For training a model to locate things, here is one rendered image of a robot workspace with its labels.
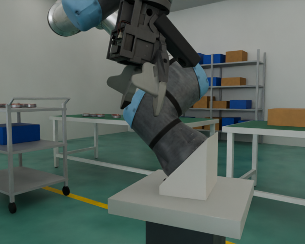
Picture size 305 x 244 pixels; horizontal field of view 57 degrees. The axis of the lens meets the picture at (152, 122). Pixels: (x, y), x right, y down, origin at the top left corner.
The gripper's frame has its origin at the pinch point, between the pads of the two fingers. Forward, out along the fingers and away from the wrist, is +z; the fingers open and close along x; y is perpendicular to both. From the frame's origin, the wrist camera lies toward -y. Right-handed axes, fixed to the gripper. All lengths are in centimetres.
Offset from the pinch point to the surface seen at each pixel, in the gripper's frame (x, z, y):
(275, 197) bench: -104, 48, -186
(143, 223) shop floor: -145, 87, -91
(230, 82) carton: -427, -100, -402
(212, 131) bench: -223, 7, -207
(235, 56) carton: -420, -154, -396
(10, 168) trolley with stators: -216, 70, 7
